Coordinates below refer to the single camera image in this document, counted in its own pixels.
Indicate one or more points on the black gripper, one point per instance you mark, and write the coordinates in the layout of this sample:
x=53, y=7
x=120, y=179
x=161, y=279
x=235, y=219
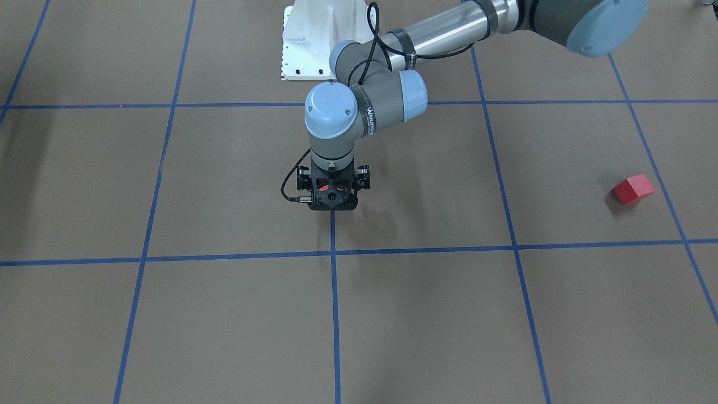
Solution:
x=362, y=178

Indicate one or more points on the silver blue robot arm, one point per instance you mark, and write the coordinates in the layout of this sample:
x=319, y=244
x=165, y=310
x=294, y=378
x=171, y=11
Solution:
x=376, y=84

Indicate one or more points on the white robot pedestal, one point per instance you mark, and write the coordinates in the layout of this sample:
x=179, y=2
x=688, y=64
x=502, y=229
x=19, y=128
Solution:
x=311, y=31

